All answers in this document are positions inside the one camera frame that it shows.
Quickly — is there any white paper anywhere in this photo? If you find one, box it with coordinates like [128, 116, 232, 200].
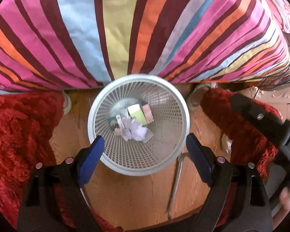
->
[114, 117, 153, 142]

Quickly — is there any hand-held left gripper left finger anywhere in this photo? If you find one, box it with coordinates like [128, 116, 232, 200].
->
[17, 135, 105, 232]

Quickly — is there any white mesh wastebasket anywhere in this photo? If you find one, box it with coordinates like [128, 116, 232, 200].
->
[87, 74, 190, 176]

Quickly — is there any green cardboard box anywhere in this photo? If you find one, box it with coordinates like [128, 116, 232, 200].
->
[128, 104, 148, 126]

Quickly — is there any bent metal tube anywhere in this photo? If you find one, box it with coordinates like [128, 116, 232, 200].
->
[167, 152, 191, 220]

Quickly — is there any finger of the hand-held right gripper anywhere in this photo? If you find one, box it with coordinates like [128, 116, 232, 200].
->
[229, 93, 284, 148]

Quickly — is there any floral bed sheet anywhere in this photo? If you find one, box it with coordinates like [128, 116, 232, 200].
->
[254, 0, 290, 35]

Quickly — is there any white window box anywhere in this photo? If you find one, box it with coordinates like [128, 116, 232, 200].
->
[141, 103, 154, 124]

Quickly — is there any black cable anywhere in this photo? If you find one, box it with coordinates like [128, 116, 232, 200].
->
[256, 74, 290, 97]

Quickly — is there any striped multicolour bedspread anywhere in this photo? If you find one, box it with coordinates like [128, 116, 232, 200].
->
[0, 0, 290, 93]

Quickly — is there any person's right hand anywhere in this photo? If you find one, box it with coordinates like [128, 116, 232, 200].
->
[279, 187, 290, 211]

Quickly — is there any red shaggy rug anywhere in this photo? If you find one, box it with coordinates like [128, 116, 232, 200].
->
[200, 87, 281, 228]
[0, 91, 121, 232]

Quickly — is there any cream bed leg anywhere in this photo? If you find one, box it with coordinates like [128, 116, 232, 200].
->
[62, 92, 72, 115]
[187, 82, 217, 110]

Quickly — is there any small green and white box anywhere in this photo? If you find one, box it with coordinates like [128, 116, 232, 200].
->
[108, 116, 122, 131]

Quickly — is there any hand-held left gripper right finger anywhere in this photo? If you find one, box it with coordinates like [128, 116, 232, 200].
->
[186, 133, 273, 232]

